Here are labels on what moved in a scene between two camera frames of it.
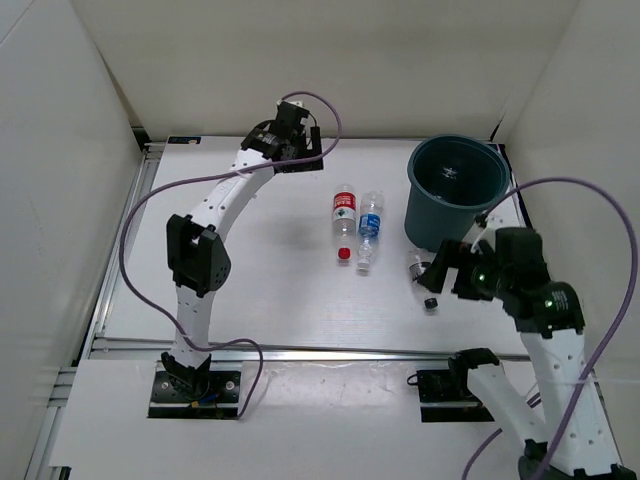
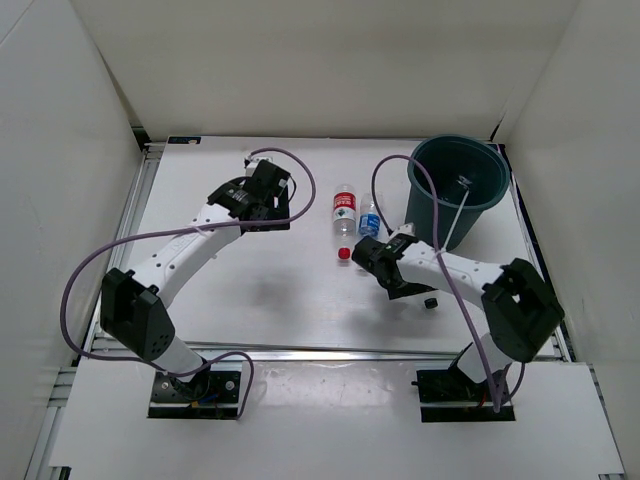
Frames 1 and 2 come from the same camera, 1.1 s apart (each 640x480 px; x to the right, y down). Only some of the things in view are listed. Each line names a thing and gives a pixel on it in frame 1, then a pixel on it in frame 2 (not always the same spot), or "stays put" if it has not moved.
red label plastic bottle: x=344 y=220 stays put
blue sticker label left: x=184 y=140 stays put
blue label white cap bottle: x=449 y=172 to x=463 y=181
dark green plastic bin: x=451 y=181 stays put
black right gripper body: x=482 y=278 to x=382 y=281
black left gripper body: x=300 y=144 to x=281 y=209
